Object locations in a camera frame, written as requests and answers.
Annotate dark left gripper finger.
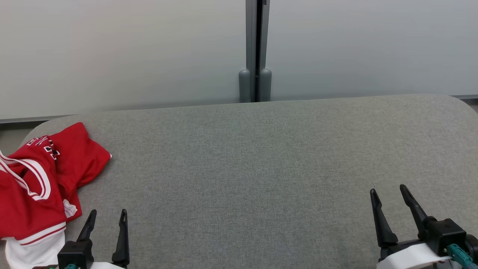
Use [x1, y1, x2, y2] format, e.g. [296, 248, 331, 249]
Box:
[77, 209, 97, 242]
[112, 209, 130, 267]

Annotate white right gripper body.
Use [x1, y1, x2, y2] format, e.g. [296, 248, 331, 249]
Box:
[376, 239, 452, 269]

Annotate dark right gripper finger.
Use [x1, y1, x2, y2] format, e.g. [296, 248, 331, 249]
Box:
[400, 184, 435, 239]
[370, 189, 398, 248]

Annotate red basketball jersey white sleeves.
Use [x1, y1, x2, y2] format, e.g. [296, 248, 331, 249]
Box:
[0, 134, 83, 269]

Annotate grey fabric sofa cushion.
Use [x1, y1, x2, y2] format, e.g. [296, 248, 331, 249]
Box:
[0, 93, 478, 269]

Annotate frosted white partition panel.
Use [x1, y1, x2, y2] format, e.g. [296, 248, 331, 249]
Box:
[267, 0, 478, 101]
[0, 0, 247, 120]

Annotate grey partition frame post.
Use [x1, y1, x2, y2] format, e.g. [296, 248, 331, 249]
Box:
[258, 0, 272, 102]
[239, 0, 258, 103]

